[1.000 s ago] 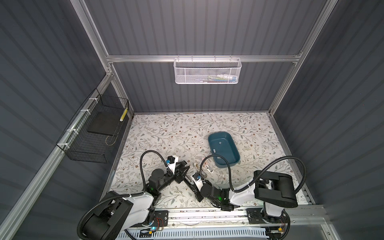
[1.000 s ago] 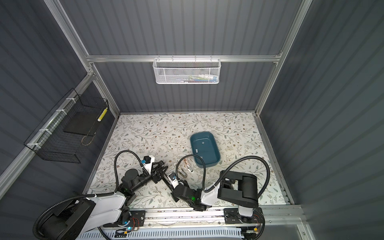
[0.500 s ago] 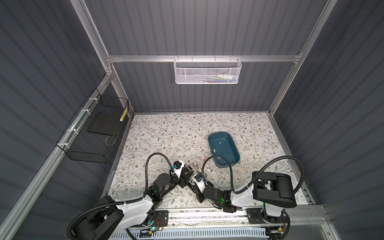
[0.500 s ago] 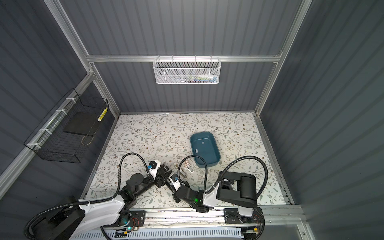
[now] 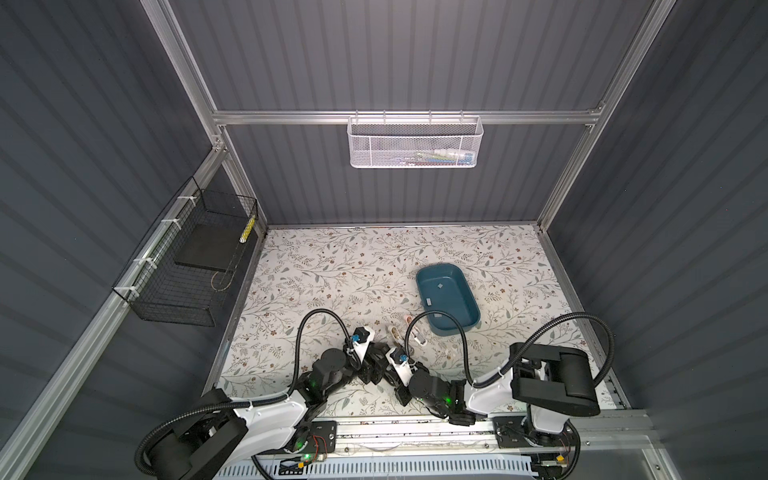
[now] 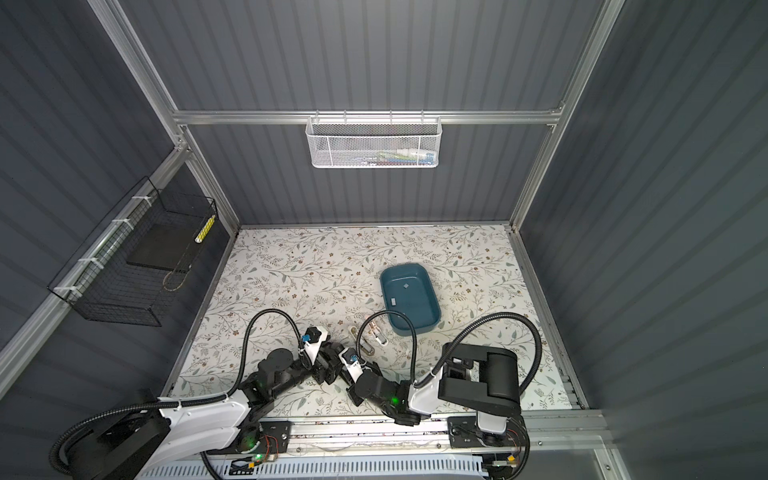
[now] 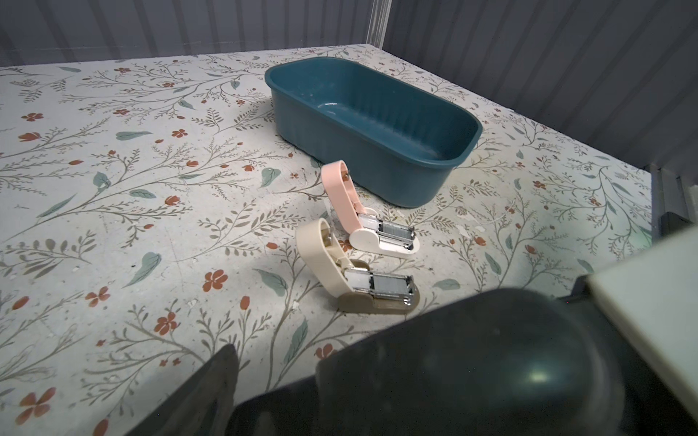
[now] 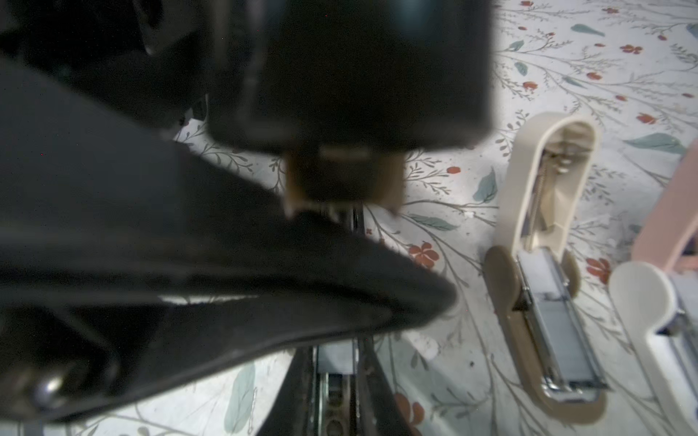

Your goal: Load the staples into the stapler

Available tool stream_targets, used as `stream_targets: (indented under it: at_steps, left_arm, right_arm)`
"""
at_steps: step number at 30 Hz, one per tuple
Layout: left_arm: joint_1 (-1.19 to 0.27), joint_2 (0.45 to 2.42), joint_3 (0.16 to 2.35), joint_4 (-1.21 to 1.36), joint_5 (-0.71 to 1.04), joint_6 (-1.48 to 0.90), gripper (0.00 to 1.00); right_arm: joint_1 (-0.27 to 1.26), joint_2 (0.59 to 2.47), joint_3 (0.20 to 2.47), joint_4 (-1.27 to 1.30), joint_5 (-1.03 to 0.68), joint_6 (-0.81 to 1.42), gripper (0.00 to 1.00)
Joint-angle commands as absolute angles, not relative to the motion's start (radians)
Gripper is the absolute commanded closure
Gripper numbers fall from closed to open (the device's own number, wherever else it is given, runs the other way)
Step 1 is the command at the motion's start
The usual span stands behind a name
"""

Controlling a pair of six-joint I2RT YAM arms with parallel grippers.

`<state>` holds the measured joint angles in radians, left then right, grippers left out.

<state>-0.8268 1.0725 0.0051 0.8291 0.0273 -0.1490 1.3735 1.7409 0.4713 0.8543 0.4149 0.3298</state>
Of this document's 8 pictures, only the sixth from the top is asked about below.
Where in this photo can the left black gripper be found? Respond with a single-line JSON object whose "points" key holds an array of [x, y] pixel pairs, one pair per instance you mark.
{"points": [[331, 372]]}

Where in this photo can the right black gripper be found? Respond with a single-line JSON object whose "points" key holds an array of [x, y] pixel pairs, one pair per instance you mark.
{"points": [[352, 391]]}

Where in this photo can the pink mini stapler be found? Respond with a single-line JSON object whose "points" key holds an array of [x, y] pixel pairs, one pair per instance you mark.
{"points": [[377, 333]]}

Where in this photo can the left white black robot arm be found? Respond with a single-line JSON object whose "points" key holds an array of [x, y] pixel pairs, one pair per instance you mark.
{"points": [[125, 441]]}

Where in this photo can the teal plastic tray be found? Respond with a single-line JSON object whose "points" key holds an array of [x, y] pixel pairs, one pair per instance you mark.
{"points": [[419, 303]]}

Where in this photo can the yellow marker pen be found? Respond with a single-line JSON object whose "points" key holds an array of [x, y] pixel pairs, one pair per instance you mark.
{"points": [[205, 229]]}

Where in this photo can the black flat pad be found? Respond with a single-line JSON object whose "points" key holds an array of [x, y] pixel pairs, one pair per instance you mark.
{"points": [[166, 248]]}

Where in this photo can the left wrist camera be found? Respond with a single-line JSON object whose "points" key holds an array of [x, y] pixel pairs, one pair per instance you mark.
{"points": [[313, 338]]}

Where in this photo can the white slotted cable duct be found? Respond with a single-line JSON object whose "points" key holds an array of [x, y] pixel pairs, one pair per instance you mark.
{"points": [[355, 467]]}

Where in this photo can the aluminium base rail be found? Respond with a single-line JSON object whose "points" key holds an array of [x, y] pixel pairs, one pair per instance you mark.
{"points": [[378, 435]]}

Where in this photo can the black wire basket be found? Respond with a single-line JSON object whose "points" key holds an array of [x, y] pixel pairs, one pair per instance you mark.
{"points": [[132, 272]]}

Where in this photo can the white wire mesh basket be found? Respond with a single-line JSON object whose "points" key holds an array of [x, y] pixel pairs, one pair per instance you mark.
{"points": [[369, 145]]}

